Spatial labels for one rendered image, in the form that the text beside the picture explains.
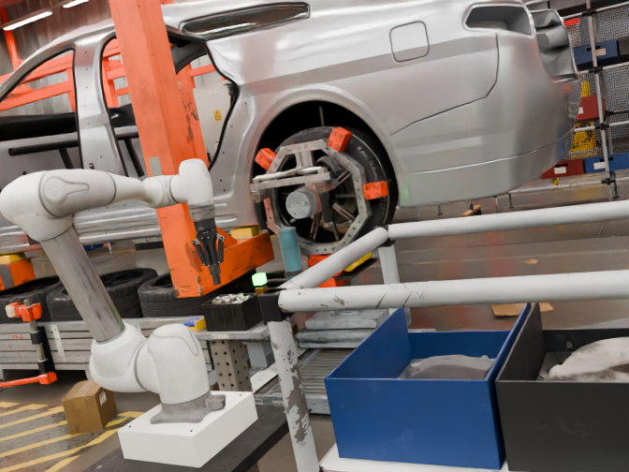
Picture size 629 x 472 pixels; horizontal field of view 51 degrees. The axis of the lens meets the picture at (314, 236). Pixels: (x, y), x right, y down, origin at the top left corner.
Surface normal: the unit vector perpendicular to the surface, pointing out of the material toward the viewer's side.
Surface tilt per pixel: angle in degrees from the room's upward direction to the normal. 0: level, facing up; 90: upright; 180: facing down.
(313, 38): 81
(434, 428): 90
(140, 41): 90
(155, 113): 90
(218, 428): 90
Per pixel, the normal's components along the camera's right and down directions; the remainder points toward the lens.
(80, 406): 0.00, 0.16
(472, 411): -0.44, 0.22
